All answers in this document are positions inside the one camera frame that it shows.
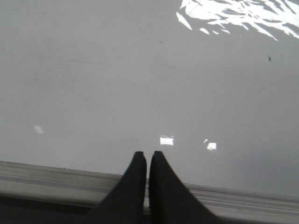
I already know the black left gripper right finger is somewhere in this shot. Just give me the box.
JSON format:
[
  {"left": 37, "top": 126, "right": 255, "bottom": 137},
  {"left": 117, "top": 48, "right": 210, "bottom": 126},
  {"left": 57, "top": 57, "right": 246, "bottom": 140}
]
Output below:
[{"left": 149, "top": 151, "right": 223, "bottom": 224}]

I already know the white whiteboard with aluminium frame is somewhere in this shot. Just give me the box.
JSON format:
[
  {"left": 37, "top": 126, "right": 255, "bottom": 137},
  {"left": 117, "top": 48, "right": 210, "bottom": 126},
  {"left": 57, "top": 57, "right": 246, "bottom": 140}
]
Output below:
[{"left": 0, "top": 0, "right": 299, "bottom": 224}]

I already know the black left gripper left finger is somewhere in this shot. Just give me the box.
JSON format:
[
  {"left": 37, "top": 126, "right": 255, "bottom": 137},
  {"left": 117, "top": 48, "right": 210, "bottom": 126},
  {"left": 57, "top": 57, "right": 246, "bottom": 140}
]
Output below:
[{"left": 78, "top": 151, "right": 147, "bottom": 224}]

